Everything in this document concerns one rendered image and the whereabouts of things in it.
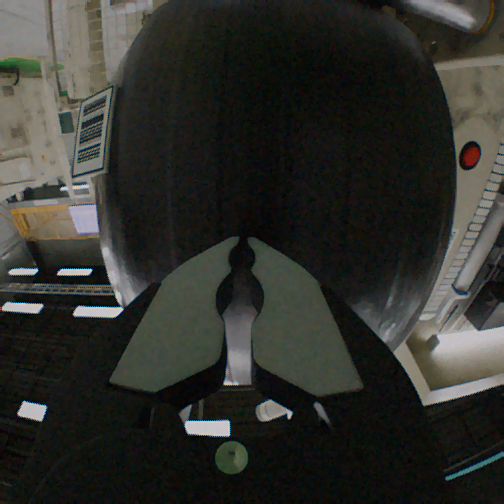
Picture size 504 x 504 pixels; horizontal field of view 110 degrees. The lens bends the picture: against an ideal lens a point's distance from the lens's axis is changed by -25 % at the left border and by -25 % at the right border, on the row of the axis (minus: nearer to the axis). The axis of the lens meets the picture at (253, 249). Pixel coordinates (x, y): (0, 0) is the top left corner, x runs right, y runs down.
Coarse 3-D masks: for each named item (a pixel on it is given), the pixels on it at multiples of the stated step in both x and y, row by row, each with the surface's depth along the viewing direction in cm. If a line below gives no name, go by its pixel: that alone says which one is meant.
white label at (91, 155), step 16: (96, 96) 13; (112, 96) 12; (80, 112) 13; (96, 112) 13; (112, 112) 12; (80, 128) 13; (96, 128) 13; (80, 144) 13; (96, 144) 13; (80, 160) 13; (96, 160) 13; (80, 176) 13
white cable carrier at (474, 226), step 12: (492, 168) 29; (492, 180) 30; (492, 192) 31; (480, 204) 33; (480, 216) 34; (468, 228) 35; (480, 228) 35; (468, 240) 37; (456, 264) 40; (444, 276) 41; (444, 288) 43; (432, 300) 45; (432, 312) 47
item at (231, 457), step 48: (144, 432) 4; (288, 432) 4; (48, 480) 3; (96, 480) 3; (144, 480) 3; (192, 480) 3; (240, 480) 3; (288, 480) 3; (336, 480) 3; (384, 480) 3
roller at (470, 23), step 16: (368, 0) 15; (384, 0) 15; (400, 0) 14; (416, 0) 14; (432, 0) 13; (448, 0) 13; (464, 0) 12; (480, 0) 12; (432, 16) 15; (448, 16) 14; (464, 16) 14; (480, 16) 13; (480, 32) 15
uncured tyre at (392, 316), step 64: (192, 0) 13; (256, 0) 13; (320, 0) 14; (128, 64) 12; (192, 64) 12; (256, 64) 12; (320, 64) 12; (384, 64) 12; (128, 128) 12; (192, 128) 12; (256, 128) 12; (320, 128) 12; (384, 128) 12; (448, 128) 12; (128, 192) 13; (192, 192) 12; (256, 192) 12; (320, 192) 12; (384, 192) 12; (448, 192) 13; (128, 256) 14; (192, 256) 13; (320, 256) 13; (384, 256) 13; (384, 320) 15
